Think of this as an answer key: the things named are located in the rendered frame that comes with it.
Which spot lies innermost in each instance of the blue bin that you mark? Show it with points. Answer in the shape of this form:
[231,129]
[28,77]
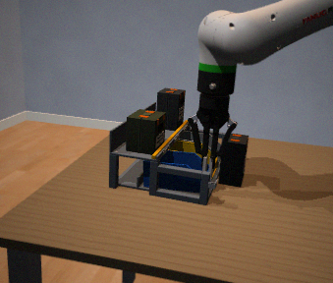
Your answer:
[173,182]

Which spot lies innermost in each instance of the yellow open bin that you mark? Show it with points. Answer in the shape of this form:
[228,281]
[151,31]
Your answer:
[185,146]

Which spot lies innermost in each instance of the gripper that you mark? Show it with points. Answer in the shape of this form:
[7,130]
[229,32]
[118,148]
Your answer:
[213,118]

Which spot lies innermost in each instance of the dark grey metal shelf rack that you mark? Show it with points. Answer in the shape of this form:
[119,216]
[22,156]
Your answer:
[132,177]

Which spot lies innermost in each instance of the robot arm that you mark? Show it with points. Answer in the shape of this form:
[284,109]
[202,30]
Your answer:
[251,37]

